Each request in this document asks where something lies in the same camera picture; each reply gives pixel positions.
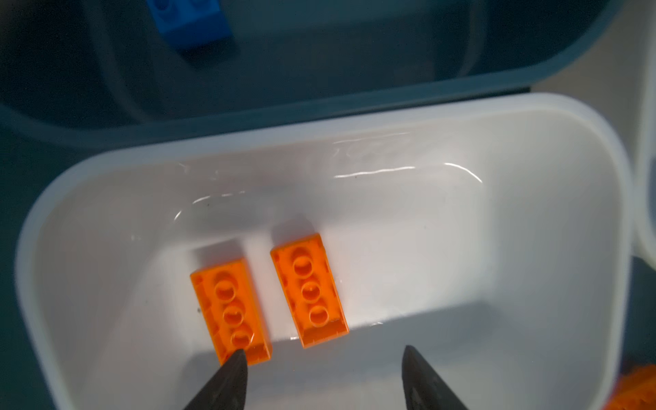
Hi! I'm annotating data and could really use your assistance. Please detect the white container left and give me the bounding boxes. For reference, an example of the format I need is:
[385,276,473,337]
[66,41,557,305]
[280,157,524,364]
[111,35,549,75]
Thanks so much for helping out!
[15,94,633,409]

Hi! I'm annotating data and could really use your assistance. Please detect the white container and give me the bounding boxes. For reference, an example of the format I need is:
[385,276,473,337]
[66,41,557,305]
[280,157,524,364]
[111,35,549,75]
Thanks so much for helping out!
[634,28,655,269]
[15,94,633,409]

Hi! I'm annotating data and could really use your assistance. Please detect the white container right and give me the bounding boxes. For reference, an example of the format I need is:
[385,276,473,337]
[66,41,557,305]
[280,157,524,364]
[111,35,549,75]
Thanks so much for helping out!
[634,28,655,269]

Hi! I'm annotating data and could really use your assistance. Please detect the blue long brick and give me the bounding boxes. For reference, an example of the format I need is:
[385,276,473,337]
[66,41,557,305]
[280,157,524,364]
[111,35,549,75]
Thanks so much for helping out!
[147,0,232,51]

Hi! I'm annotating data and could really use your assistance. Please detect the orange lego chassis piece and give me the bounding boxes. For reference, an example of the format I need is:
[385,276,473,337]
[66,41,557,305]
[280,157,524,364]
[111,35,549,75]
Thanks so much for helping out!
[604,365,656,410]

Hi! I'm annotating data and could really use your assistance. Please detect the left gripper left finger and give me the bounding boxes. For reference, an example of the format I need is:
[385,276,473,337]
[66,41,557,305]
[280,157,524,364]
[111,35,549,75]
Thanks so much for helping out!
[184,350,248,410]

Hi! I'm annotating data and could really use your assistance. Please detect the orange brick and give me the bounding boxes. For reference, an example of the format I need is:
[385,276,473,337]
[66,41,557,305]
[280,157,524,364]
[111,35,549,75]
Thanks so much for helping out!
[190,258,272,366]
[270,233,350,349]

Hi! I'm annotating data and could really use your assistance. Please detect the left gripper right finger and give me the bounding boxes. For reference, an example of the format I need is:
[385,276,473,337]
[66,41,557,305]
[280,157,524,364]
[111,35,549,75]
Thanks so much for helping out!
[401,345,467,410]

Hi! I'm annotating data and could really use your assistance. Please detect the clear plastic container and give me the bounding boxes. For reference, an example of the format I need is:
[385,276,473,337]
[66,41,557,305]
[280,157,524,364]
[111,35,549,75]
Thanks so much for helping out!
[1,1,621,150]

